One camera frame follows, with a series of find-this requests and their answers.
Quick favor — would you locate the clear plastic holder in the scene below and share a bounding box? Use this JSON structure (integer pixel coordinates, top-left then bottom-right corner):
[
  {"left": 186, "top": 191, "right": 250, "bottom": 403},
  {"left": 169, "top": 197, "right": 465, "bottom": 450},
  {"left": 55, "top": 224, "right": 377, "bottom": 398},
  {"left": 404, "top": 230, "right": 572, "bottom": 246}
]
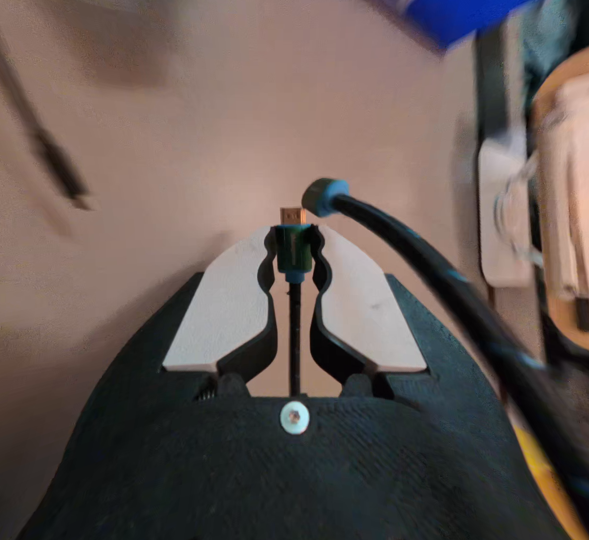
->
[{"left": 495, "top": 154, "right": 546, "bottom": 269}]

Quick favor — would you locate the yellow object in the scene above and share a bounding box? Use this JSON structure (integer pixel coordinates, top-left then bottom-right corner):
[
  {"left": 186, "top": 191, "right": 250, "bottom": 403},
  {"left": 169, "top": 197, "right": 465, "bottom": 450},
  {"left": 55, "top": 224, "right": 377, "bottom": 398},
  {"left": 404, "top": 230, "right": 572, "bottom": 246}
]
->
[{"left": 511, "top": 425, "right": 589, "bottom": 540}]

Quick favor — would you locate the braided cable with green plug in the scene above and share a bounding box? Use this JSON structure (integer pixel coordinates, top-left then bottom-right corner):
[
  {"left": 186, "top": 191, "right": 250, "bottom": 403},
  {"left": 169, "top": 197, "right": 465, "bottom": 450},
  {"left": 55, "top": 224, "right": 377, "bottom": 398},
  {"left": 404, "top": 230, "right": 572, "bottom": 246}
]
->
[
  {"left": 301, "top": 178, "right": 589, "bottom": 499},
  {"left": 275, "top": 206, "right": 314, "bottom": 397}
]

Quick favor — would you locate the white flat device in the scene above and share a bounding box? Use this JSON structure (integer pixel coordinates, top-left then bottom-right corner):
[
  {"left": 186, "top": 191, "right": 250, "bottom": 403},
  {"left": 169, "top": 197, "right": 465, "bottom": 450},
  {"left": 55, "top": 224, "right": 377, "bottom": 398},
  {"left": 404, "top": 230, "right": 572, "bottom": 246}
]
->
[{"left": 478, "top": 135, "right": 537, "bottom": 290}]

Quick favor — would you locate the black switch cable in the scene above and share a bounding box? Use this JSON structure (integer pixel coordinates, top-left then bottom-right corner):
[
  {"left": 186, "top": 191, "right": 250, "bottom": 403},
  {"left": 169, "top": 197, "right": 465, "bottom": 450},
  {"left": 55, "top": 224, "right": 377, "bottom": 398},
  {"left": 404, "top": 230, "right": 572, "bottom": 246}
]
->
[{"left": 0, "top": 39, "right": 93, "bottom": 212}]

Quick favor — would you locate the tan desk with rounded corner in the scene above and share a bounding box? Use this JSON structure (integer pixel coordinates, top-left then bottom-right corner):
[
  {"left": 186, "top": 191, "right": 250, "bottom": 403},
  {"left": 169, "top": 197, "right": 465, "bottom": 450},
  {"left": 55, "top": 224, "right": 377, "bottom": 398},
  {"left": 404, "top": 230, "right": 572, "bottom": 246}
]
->
[{"left": 529, "top": 48, "right": 589, "bottom": 352}]

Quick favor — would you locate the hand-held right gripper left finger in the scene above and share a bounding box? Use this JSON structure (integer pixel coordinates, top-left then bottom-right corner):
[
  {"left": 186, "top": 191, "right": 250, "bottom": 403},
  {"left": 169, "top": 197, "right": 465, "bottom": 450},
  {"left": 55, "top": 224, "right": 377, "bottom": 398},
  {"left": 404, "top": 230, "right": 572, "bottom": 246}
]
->
[{"left": 162, "top": 225, "right": 279, "bottom": 384}]

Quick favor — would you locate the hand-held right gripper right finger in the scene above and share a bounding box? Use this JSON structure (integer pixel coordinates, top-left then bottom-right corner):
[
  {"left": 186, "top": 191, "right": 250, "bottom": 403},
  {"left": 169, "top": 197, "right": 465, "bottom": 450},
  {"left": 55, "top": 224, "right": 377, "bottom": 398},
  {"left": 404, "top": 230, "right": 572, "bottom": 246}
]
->
[{"left": 309, "top": 225, "right": 429, "bottom": 384}]

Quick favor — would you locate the grey desk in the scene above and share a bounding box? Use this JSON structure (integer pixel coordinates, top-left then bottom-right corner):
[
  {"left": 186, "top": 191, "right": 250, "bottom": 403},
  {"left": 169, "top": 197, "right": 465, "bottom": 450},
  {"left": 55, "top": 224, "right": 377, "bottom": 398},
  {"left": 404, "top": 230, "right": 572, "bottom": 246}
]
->
[{"left": 0, "top": 0, "right": 544, "bottom": 540}]

